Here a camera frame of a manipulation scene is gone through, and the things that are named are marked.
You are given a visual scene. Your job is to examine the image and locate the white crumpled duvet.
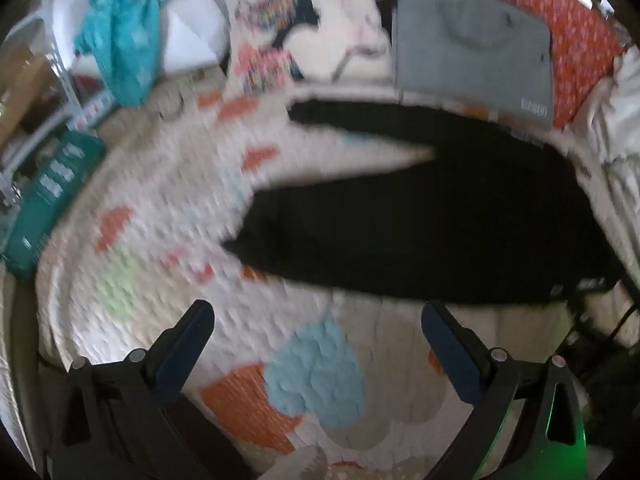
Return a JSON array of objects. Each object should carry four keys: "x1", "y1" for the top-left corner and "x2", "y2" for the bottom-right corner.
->
[{"x1": 572, "y1": 45, "x2": 640, "y2": 241}]

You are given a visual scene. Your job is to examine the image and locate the heart-print quilted bedspread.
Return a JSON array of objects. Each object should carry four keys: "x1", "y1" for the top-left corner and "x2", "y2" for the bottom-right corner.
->
[{"x1": 37, "y1": 77, "x2": 640, "y2": 480}]

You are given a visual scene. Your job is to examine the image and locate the brown cardboard box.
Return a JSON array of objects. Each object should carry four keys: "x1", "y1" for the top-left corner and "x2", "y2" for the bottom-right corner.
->
[{"x1": 0, "y1": 42, "x2": 56, "y2": 146}]

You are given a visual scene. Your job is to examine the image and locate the teal cardboard box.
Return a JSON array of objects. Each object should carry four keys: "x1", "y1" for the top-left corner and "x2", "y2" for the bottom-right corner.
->
[{"x1": 2, "y1": 132, "x2": 107, "y2": 278}]

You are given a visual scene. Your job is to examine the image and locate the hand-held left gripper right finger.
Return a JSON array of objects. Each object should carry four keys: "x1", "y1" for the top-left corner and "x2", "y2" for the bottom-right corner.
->
[{"x1": 421, "y1": 301, "x2": 588, "y2": 480}]

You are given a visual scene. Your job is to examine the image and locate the grey laptop bag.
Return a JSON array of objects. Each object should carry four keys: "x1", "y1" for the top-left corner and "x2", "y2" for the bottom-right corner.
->
[{"x1": 391, "y1": 0, "x2": 556, "y2": 128}]

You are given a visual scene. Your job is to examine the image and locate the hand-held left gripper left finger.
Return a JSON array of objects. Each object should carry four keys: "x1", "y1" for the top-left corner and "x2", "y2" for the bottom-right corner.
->
[{"x1": 47, "y1": 299, "x2": 261, "y2": 480}]

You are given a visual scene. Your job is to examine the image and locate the black pants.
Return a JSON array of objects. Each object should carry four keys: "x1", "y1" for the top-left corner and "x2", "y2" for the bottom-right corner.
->
[{"x1": 222, "y1": 100, "x2": 628, "y2": 306}]

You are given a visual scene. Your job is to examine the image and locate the printed figure cushion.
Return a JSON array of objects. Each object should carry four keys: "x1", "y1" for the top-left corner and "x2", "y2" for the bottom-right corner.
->
[{"x1": 222, "y1": 0, "x2": 391, "y2": 98}]

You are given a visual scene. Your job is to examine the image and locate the teal star-print cloth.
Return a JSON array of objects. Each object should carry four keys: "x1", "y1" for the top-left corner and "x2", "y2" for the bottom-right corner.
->
[{"x1": 75, "y1": 0, "x2": 197, "y2": 107}]

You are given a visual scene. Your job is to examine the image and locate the white metal shelf rack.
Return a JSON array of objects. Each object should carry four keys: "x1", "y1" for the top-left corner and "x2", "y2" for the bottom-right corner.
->
[{"x1": 0, "y1": 15, "x2": 83, "y2": 196}]

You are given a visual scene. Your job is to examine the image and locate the red patterned pillow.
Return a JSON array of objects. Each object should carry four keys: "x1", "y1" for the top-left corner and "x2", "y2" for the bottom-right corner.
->
[{"x1": 445, "y1": 0, "x2": 626, "y2": 128}]

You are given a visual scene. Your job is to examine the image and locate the dark hanger hook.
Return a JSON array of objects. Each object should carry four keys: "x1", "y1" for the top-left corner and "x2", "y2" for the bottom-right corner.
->
[{"x1": 159, "y1": 94, "x2": 187, "y2": 122}]

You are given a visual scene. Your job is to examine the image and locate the white pillow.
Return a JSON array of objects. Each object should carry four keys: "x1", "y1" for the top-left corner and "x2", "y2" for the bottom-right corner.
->
[{"x1": 52, "y1": 0, "x2": 231, "y2": 73}]

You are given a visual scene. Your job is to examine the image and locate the white power strip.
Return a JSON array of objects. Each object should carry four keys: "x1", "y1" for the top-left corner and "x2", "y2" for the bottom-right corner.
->
[{"x1": 75, "y1": 90, "x2": 121, "y2": 128}]

